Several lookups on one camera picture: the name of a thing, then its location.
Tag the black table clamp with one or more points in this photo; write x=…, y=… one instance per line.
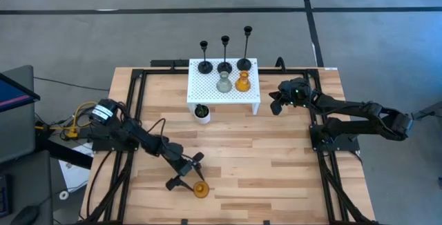
x=266, y=222
x=184, y=222

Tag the green plant in white pot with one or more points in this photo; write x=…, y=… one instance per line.
x=203, y=118

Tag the white perforated shelf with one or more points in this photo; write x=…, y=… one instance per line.
x=207, y=90

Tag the clear glass candle holder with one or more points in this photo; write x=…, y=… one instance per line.
x=224, y=85

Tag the white tape roll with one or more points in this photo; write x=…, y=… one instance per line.
x=60, y=195

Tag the black computer mouse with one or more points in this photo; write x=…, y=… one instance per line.
x=24, y=216

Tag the black keyboard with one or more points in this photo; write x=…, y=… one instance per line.
x=5, y=197

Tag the grey stand foot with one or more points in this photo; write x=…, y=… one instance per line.
x=428, y=112

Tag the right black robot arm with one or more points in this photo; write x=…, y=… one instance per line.
x=345, y=107

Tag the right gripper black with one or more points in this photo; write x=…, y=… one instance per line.
x=295, y=92

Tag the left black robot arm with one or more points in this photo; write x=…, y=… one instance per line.
x=138, y=137

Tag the black floor bar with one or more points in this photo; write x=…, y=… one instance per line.
x=65, y=154

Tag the tall black candlestick holder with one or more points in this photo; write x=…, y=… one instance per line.
x=243, y=65

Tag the black aluminium frame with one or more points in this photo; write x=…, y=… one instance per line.
x=162, y=70

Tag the monitor with blue screen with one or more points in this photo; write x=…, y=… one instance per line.
x=14, y=97

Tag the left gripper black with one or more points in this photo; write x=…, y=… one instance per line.
x=183, y=166

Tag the medium black candlestick holder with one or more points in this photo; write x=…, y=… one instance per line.
x=224, y=67

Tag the grey desk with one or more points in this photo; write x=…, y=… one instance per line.
x=20, y=138

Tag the short black candlestick holder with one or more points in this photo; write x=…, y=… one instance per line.
x=205, y=67

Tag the amber glass candle holder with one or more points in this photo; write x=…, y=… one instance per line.
x=242, y=84
x=201, y=189

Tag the white paper sheet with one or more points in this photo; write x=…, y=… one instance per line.
x=74, y=176

